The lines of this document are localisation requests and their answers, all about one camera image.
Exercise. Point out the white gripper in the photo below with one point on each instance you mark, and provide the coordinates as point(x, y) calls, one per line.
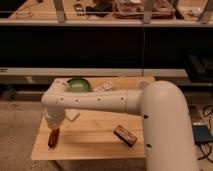
point(54, 122)

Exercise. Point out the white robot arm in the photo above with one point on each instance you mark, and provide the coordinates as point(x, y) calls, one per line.
point(168, 136)

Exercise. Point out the white sponge block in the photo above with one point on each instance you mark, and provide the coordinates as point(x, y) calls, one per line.
point(71, 115)

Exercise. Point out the wooden table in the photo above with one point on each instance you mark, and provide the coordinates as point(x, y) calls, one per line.
point(90, 136)

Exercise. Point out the green bowl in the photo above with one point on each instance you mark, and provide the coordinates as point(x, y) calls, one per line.
point(78, 85)

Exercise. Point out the brown chocolate bar box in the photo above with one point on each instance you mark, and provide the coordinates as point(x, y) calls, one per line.
point(125, 135)

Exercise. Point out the black device on shelf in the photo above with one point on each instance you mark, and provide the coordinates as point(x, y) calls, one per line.
point(79, 9)

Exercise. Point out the tray of items on shelf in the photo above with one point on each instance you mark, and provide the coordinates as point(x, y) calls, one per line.
point(133, 9)

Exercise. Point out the blue foot pedal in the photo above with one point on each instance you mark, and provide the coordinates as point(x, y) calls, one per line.
point(202, 134)

